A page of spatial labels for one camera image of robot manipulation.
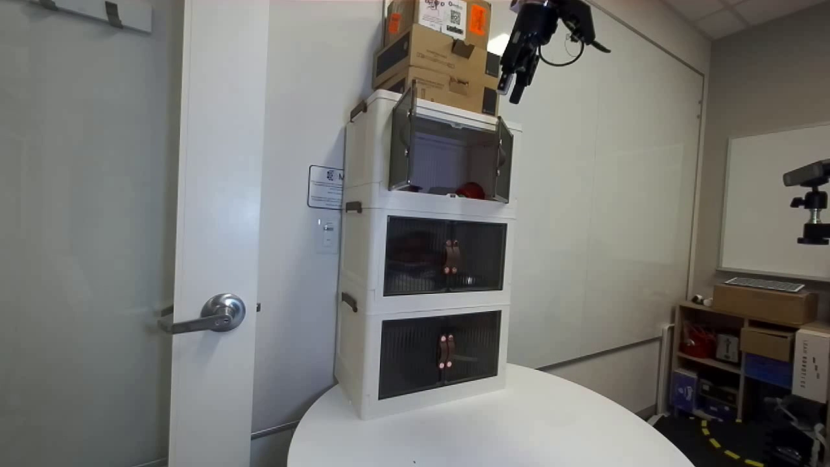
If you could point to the red item in cabinet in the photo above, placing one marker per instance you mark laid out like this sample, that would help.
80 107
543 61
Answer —
470 189

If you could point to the white stacked storage cabinet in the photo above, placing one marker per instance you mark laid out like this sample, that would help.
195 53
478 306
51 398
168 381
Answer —
364 259

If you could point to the black camera on tripod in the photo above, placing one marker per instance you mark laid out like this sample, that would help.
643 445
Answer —
814 203

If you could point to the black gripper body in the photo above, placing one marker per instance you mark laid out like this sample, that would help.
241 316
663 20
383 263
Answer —
535 27

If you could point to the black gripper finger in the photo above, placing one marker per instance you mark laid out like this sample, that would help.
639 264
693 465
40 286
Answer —
525 80
508 67

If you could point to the small brown box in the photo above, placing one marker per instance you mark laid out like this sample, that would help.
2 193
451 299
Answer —
770 343

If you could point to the large brown cardboard box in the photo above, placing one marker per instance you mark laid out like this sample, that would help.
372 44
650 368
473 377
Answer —
433 64

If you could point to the wooden storage shelf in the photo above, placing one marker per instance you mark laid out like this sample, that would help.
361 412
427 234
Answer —
702 372

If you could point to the white printed box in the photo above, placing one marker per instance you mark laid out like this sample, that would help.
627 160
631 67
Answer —
814 363

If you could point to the white wall whiteboard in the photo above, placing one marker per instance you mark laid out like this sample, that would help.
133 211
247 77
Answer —
780 207

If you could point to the dark tinted cabinet door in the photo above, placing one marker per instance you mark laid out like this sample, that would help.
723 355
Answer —
481 254
417 254
473 345
412 355

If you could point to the small wall sign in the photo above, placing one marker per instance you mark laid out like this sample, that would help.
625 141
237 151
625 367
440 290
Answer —
326 186

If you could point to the blue storage bin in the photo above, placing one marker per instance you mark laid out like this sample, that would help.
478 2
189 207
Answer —
770 372

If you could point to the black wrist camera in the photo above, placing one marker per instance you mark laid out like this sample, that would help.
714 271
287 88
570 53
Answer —
578 15

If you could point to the white coat hook rack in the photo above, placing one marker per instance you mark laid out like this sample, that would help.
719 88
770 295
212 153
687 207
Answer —
95 10

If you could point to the small blue box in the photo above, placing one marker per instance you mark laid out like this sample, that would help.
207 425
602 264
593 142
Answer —
683 389

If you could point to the flat brown cardboard box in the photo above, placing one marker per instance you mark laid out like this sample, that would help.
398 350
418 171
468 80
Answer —
766 303

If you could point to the small labelled cardboard box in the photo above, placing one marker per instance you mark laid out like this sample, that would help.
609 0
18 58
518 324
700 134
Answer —
436 15

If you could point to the red item on shelf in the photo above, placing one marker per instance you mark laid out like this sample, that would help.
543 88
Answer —
697 343

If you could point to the white keyboard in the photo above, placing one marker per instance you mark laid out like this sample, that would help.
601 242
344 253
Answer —
766 282

